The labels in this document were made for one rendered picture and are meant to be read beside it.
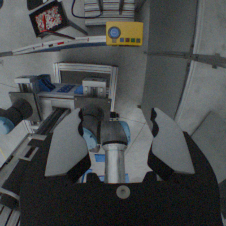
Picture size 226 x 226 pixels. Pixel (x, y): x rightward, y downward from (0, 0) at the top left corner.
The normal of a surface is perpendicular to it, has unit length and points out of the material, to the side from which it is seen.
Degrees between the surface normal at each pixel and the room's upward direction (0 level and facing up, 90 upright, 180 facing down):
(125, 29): 0
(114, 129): 66
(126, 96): 0
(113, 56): 0
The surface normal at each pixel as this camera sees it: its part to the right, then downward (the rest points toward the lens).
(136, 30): 0.00, 0.51
